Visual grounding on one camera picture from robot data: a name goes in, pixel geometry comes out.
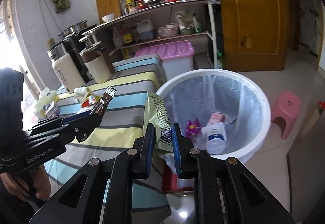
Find yellow red snack wrapper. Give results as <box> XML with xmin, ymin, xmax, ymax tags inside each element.
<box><xmin>81</xmin><ymin>95</ymin><xmax>100</xmax><ymax>109</ymax></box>

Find magenta snack wrapper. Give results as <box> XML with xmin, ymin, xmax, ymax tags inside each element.
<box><xmin>185</xmin><ymin>119</ymin><xmax>202</xmax><ymax>139</ymax></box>

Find cream paper bag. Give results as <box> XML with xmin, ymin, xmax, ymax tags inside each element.
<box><xmin>73</xmin><ymin>87</ymin><xmax>93</xmax><ymax>103</ymax></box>

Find green printed wrapper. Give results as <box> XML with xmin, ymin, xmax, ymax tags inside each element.
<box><xmin>143</xmin><ymin>92</ymin><xmax>173</xmax><ymax>153</ymax></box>

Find white blue yogurt tub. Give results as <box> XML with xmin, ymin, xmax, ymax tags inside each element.
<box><xmin>202</xmin><ymin>122</ymin><xmax>227</xmax><ymax>155</ymax></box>

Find strawberry milk carton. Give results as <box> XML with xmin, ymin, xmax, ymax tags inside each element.
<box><xmin>206</xmin><ymin>112</ymin><xmax>225</xmax><ymax>126</ymax></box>

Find white trash bin with liner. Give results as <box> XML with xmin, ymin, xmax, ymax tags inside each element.
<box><xmin>156</xmin><ymin>69</ymin><xmax>271</xmax><ymax>164</ymax></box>

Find white kitchen shelf rack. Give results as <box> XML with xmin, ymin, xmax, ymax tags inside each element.
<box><xmin>79</xmin><ymin>0</ymin><xmax>221</xmax><ymax>68</ymax></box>

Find person's left hand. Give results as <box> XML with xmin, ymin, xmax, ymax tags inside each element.
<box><xmin>0</xmin><ymin>165</ymin><xmax>52</xmax><ymax>201</ymax></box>

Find purple milk carton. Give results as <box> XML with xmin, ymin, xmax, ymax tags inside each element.
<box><xmin>45</xmin><ymin>100</ymin><xmax>61</xmax><ymax>118</ymax></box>

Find striped tablecloth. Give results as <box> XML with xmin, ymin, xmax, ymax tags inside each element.
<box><xmin>45</xmin><ymin>55</ymin><xmax>171</xmax><ymax>223</ymax></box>

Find yellow tissue pack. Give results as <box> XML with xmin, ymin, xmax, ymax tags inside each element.
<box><xmin>34</xmin><ymin>87</ymin><xmax>58</xmax><ymax>119</ymax></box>

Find white electric kettle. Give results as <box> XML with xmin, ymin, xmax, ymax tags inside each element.
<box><xmin>47</xmin><ymin>36</ymin><xmax>89</xmax><ymax>93</ymax></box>

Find cream brown lidded pitcher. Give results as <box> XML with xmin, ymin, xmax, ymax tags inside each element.
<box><xmin>79</xmin><ymin>42</ymin><xmax>115</xmax><ymax>84</ymax></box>

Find pink lidded storage box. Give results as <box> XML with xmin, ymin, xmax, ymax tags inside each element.
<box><xmin>135</xmin><ymin>40</ymin><xmax>194</xmax><ymax>80</ymax></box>

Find white bowl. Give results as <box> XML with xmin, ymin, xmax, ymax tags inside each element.
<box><xmin>101</xmin><ymin>13</ymin><xmax>115</xmax><ymax>22</ymax></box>

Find wooden cutting board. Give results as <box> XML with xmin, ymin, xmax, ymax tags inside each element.
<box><xmin>96</xmin><ymin>0</ymin><xmax>122</xmax><ymax>23</ymax></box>

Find pink plastic stool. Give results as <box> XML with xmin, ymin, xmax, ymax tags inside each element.
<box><xmin>271</xmin><ymin>90</ymin><xmax>301</xmax><ymax>139</ymax></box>

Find green sauce bottle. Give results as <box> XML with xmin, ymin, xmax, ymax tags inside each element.
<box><xmin>126</xmin><ymin>0</ymin><xmax>134</xmax><ymax>13</ymax></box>

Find yellow wooden door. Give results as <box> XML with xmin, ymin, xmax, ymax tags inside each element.
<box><xmin>221</xmin><ymin>0</ymin><xmax>289</xmax><ymax>72</ymax></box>

